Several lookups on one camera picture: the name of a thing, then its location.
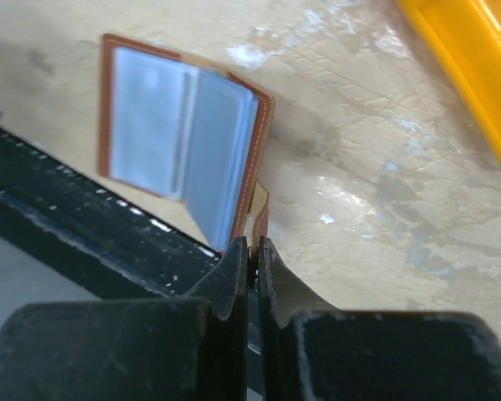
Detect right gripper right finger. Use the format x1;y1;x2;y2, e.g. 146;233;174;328
256;236;337;400

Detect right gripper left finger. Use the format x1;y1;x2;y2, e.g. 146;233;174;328
187;237;249;400

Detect brown leather card holder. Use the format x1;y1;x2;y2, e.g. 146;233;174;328
97;33;276;252

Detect yellow plastic bin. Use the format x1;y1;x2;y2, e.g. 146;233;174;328
397;0;501;167

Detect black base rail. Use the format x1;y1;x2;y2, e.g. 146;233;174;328
0;126;220;299

